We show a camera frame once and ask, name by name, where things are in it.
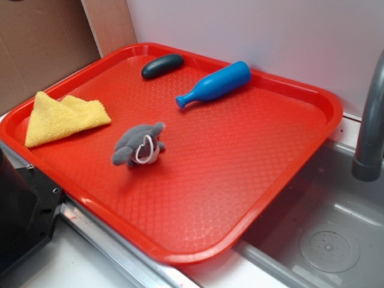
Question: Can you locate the blue plastic bottle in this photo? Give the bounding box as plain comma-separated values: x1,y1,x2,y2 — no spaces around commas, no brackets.
175,61,251,109

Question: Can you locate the red plastic tray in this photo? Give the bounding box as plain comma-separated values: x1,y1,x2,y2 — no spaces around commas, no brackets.
1,43,343,265

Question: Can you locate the grey plush toy animal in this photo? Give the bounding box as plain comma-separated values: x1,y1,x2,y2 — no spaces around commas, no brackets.
112,122,165,167

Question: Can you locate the dark green toy cucumber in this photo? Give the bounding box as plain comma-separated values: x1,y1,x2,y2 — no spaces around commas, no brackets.
141,53,184,80

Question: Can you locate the yellow microfiber cloth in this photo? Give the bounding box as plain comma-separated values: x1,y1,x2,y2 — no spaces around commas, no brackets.
25,91,112,148

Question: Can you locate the grey plastic sink basin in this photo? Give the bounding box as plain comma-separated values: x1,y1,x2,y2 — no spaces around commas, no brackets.
179,138,384,288

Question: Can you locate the grey sink faucet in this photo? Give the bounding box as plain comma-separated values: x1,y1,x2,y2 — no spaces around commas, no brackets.
352,54,383,182

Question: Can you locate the brown cardboard panel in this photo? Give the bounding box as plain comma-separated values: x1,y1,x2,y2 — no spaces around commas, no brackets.
1,1,136,114

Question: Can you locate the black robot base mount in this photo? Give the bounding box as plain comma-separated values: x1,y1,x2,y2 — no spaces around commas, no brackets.
1,152,64,276

